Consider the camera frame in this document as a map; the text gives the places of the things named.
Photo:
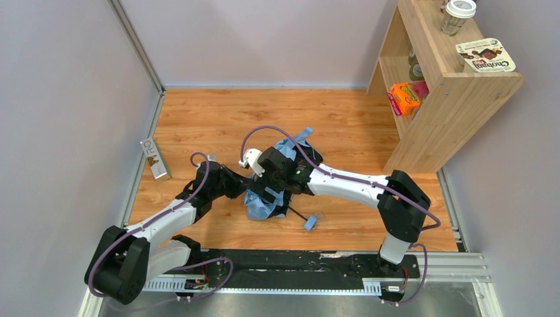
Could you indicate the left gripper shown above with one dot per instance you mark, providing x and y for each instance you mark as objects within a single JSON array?
[{"x": 236, "y": 184}]

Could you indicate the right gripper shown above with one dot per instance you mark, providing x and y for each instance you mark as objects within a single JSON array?
[{"x": 261, "y": 191}]

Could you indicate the light blue folding umbrella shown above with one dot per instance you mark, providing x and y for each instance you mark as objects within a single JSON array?
[{"x": 293, "y": 155}]

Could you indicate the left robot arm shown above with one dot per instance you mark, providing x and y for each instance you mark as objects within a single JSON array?
[{"x": 126, "y": 258}]

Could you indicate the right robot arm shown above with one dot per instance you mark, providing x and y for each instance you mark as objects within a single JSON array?
[{"x": 402, "y": 204}]

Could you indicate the small RO labelled box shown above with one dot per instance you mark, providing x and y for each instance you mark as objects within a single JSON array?
[{"x": 155, "y": 160}]

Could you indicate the orange snack box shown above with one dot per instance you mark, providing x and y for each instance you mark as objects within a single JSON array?
[{"x": 403, "y": 99}]

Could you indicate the pink snack box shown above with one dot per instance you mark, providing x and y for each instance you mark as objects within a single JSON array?
[{"x": 421, "y": 89}]

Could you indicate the wooden shelf unit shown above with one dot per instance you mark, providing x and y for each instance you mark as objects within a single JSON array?
[{"x": 459, "y": 102}]

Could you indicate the small bottle on shelf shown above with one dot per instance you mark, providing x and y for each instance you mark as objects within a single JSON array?
[{"x": 415, "y": 72}]

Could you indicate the Chobani yogurt cup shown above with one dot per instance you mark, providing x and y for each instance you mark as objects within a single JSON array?
[{"x": 486, "y": 56}]

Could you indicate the glass jar white lid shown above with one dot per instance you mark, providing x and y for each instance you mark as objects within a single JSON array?
[{"x": 456, "y": 13}]

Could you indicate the aluminium frame post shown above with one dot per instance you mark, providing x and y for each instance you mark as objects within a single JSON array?
[{"x": 128, "y": 27}]

